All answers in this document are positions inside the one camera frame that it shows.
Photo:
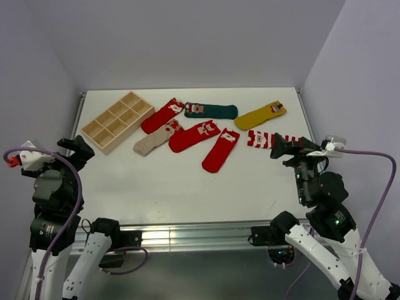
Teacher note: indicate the beige sock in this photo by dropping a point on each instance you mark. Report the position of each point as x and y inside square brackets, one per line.
[158, 137]

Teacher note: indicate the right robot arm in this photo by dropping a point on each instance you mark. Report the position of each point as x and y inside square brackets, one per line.
[349, 267]

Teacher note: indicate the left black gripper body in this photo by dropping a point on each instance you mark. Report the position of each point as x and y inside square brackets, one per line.
[64, 163]

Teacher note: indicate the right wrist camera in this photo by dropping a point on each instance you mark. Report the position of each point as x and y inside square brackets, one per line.
[328, 147]

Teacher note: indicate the red white striped sock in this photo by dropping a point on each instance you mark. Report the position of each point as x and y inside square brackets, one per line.
[259, 139]

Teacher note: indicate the wooden compartment tray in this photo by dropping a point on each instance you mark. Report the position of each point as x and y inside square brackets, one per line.
[114, 125]

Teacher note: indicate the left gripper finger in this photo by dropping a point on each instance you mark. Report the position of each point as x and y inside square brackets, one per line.
[71, 144]
[82, 153]

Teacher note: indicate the red sock with santa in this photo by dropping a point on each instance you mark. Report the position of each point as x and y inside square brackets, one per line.
[224, 145]

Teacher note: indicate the aluminium front rail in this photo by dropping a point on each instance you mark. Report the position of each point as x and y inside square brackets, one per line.
[175, 238]

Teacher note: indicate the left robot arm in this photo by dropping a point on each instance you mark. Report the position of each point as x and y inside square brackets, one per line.
[56, 220]

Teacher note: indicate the red sock centre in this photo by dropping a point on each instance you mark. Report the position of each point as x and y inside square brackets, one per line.
[194, 135]

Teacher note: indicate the yellow sock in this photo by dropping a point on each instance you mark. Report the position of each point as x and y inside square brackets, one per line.
[260, 116]

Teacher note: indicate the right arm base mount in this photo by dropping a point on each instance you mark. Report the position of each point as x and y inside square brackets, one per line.
[279, 252]

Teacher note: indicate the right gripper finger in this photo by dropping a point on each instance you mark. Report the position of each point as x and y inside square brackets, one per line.
[281, 147]
[303, 145]

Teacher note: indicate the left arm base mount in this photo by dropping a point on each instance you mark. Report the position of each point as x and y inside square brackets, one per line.
[116, 259]

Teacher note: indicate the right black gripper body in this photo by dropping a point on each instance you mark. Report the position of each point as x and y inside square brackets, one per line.
[304, 166]

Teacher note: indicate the dark green sock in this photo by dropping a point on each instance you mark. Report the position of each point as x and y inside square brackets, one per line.
[198, 110]

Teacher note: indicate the red sock upper left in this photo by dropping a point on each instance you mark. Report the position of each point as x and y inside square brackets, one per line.
[171, 109]

